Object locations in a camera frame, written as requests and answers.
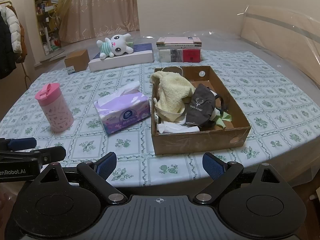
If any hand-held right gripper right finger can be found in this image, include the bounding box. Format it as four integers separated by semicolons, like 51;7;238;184
194;152;283;205

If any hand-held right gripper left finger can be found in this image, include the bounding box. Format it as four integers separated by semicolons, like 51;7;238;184
37;152;128;205

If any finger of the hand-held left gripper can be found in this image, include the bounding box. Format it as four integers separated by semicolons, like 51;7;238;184
0;137;37;150
0;146;67;165

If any green cloth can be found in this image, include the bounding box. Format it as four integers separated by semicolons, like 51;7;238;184
212;111;232;129

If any white cloth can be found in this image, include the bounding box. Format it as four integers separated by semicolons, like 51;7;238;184
156;120;200;134

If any dark brown garment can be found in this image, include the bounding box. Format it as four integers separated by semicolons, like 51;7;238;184
186;83;228;127

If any yellow towel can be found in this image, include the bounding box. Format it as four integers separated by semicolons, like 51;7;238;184
149;71;196;122

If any pink lidded cup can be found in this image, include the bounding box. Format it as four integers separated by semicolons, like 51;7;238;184
34;82;75;133

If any purple tissue pack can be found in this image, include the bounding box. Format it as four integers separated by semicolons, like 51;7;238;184
94;81;151;135

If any clothes rack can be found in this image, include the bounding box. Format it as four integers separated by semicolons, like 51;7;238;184
0;1;33;90

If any black smooth jacket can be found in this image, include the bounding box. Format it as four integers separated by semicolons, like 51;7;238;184
0;11;17;80

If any small closed cardboard box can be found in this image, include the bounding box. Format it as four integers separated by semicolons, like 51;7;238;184
64;49;90;75

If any brown jacket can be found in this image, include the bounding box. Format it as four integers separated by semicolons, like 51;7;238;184
15;17;27;64

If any flat white box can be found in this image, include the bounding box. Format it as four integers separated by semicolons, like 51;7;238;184
88;43;154;72

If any white puffer jacket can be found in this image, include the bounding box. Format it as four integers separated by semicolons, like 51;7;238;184
0;5;22;53

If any white rabbit plush toy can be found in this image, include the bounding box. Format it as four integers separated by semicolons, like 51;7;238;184
97;33;134;60

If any thin white book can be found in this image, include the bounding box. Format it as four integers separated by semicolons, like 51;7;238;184
157;43;203;50

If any pink book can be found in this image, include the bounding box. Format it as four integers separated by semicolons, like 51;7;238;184
156;37;202;45

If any wooden bookshelf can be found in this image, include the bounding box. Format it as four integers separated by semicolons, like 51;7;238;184
32;0;62;55

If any plastic wrapped headboard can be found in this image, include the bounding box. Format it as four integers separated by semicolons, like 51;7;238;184
240;5;320;80

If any beige curtain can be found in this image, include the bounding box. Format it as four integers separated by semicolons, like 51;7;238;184
57;0;140;43

